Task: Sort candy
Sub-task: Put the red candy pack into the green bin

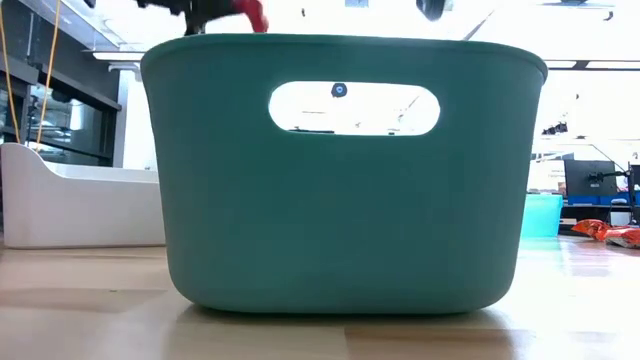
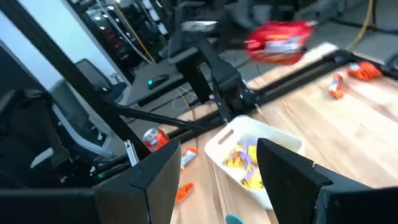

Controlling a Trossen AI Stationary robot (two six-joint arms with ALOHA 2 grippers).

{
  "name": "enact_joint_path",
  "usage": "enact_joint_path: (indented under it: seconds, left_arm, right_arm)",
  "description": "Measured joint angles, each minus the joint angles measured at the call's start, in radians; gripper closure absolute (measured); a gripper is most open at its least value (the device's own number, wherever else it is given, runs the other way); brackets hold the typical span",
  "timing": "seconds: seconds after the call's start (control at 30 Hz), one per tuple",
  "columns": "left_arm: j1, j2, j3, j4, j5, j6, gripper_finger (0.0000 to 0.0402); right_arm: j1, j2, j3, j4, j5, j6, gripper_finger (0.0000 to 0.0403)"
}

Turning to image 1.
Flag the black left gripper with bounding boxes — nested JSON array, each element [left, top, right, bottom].
[[137, 0, 234, 36]]

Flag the red Skittles candy pack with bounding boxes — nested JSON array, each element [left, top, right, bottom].
[[231, 0, 270, 34]]

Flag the white plastic bin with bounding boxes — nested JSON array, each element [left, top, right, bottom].
[[0, 142, 167, 250]]

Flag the orange Reese's candy pack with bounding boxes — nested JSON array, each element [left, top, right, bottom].
[[571, 218, 614, 242], [603, 227, 640, 250]]

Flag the black glass cabinet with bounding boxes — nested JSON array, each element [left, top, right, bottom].
[[0, 0, 123, 169]]

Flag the black computer monitor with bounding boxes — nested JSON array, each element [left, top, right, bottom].
[[563, 159, 619, 198]]

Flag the light translucent teal bin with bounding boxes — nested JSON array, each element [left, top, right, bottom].
[[519, 193, 565, 239]]

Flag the dark teal plastic bin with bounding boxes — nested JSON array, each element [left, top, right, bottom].
[[140, 32, 550, 315]]

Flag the blue storage box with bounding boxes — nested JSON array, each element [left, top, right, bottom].
[[567, 194, 640, 207]]

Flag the yellow cable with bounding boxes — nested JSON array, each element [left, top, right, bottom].
[[0, 0, 62, 151]]

